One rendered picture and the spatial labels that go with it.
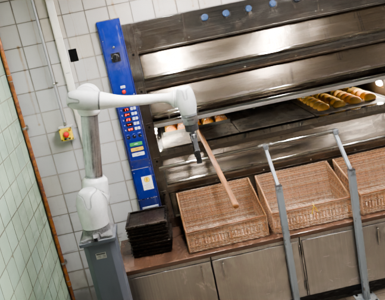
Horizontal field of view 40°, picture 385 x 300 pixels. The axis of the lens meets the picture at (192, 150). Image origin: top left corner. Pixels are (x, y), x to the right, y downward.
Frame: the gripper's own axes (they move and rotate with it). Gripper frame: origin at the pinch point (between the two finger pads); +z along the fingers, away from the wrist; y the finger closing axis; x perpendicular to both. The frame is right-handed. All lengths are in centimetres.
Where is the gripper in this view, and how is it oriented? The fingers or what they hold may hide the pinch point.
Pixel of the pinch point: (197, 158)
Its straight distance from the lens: 298.8
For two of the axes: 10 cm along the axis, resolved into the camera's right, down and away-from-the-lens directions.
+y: 0.9, 2.5, -9.6
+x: 9.8, -2.2, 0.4
